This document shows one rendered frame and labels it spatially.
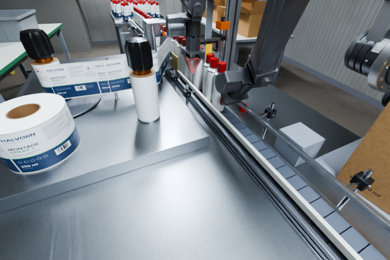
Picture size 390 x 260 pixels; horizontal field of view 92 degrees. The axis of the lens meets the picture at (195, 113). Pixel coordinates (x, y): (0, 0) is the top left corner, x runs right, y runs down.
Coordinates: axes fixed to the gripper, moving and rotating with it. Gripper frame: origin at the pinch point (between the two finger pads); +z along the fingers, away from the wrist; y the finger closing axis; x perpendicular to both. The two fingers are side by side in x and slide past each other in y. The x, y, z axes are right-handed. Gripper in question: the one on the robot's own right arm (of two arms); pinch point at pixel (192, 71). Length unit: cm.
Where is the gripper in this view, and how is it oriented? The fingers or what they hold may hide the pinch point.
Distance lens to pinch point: 82.3
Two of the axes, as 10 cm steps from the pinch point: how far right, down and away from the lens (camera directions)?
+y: 4.1, 5.2, -7.5
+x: 9.1, -2.2, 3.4
